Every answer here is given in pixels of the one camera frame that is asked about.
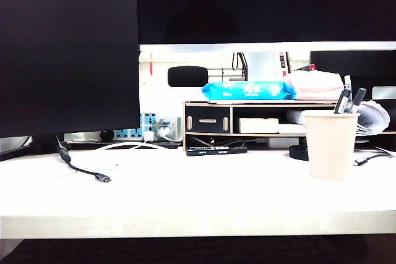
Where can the pink tissue pack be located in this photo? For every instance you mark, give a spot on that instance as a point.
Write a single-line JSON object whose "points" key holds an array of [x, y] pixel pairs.
{"points": [[315, 86]]}

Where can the white charger plug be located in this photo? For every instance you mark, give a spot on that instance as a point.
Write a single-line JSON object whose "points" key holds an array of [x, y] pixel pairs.
{"points": [[148, 135]]}

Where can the white slim pen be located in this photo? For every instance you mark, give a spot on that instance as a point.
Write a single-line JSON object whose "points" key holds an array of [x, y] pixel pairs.
{"points": [[347, 82]]}

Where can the black background monitor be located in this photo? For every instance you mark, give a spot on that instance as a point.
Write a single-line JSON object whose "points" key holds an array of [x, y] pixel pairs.
{"points": [[355, 63]]}

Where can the long black marker white print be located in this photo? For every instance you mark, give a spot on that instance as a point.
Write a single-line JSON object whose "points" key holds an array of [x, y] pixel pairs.
{"points": [[216, 151]]}

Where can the wooden desk organizer shelf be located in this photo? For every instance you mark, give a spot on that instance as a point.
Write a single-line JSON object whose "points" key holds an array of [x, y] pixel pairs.
{"points": [[263, 104]]}

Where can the blue white power strip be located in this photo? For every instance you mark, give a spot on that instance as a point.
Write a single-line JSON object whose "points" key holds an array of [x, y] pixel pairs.
{"points": [[136, 121]]}

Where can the black marker white label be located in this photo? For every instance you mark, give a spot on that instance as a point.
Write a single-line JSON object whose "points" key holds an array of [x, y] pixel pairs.
{"points": [[342, 101]]}

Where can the black chair headrest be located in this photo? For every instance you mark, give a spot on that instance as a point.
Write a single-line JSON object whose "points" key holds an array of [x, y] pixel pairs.
{"points": [[187, 76]]}

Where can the cream cardboard box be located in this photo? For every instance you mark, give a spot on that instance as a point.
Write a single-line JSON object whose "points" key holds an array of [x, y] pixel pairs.
{"points": [[258, 125]]}

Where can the blue wet wipes pack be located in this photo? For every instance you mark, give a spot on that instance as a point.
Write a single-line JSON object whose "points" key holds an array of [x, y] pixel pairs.
{"points": [[247, 90]]}

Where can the rolled printed paper stack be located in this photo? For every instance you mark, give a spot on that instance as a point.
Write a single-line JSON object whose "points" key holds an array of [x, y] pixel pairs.
{"points": [[372, 118]]}

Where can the tall black computer monitor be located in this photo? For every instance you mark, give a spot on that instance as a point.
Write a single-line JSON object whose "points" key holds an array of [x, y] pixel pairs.
{"points": [[68, 50]]}

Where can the white background column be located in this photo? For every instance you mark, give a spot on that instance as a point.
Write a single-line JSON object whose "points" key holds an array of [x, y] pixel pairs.
{"points": [[261, 66]]}

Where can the flat white box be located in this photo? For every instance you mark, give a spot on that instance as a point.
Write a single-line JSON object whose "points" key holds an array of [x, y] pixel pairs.
{"points": [[290, 128]]}

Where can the black wooden drawer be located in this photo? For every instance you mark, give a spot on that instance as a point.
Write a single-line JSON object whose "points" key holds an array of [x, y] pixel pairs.
{"points": [[208, 119]]}

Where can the red hanging ornament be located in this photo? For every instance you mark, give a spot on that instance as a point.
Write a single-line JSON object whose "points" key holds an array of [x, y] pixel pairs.
{"points": [[151, 66]]}

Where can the beige paper cup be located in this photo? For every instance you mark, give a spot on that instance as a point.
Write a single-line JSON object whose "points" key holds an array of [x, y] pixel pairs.
{"points": [[330, 146]]}

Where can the black ball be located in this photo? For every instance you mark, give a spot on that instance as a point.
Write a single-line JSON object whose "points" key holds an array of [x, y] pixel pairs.
{"points": [[106, 135]]}

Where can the black monitor stand base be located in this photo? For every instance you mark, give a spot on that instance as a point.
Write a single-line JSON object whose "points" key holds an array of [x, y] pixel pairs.
{"points": [[46, 145]]}

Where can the white device under shelf board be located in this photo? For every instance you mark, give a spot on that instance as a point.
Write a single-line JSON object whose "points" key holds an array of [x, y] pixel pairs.
{"points": [[283, 142]]}

